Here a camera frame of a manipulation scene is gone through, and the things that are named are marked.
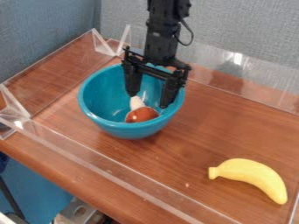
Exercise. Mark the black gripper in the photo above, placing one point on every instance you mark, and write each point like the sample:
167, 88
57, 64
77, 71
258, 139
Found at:
157, 61

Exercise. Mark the brown white toy mushroom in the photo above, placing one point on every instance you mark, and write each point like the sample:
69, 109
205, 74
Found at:
141, 112

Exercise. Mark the blue bowl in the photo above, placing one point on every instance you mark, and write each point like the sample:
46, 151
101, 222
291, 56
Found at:
105, 103

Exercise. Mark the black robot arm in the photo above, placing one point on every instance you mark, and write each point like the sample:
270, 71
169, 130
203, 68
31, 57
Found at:
169, 12

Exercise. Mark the clear acrylic barrier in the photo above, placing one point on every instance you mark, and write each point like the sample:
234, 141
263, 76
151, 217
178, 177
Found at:
151, 181

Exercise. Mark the yellow toy banana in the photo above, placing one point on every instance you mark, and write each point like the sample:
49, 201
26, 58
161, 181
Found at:
251, 172

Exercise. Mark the grey metal bracket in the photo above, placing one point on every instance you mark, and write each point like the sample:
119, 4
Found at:
79, 213

